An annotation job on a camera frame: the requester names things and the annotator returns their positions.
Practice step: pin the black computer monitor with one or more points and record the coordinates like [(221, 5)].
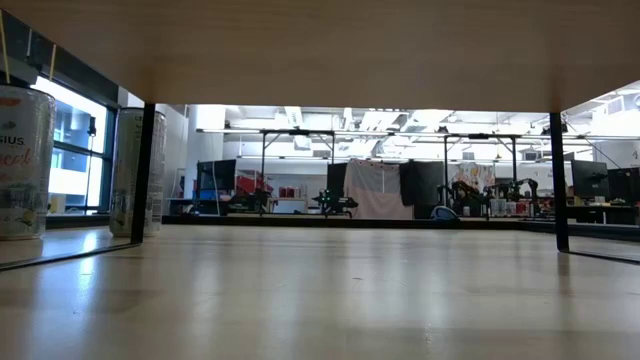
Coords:
[(590, 180), (217, 175), (624, 185)]

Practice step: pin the large black panel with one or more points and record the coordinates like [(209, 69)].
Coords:
[(422, 185)]

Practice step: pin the wooden shelf with black legs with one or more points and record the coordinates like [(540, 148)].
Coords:
[(320, 50)]

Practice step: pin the small background wooden shelf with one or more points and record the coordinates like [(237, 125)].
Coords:
[(287, 200)]

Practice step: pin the black tripod stand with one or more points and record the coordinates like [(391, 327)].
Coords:
[(92, 127)]

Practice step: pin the black metal gantry frame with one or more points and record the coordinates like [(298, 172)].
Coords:
[(446, 165), (263, 150)]

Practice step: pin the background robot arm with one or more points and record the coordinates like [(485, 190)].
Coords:
[(465, 192), (257, 200)]

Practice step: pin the white Celsius slim can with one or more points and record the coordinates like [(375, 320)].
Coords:
[(25, 175), (120, 175)]

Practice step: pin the window with dark frame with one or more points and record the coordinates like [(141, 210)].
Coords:
[(75, 170)]

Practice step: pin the small black panel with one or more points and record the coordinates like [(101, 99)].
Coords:
[(336, 177)]

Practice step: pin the red white banner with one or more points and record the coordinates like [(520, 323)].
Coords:
[(247, 184)]

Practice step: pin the blue grey dome object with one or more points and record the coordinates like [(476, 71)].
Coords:
[(445, 214)]

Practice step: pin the black aluminium table frame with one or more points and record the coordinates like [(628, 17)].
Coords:
[(240, 220)]

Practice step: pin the dark background desk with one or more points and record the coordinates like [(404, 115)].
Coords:
[(600, 212)]

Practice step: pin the black device with green lights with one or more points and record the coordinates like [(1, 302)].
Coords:
[(332, 202)]

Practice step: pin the pale hanging cloth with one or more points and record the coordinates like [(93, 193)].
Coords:
[(380, 190)]

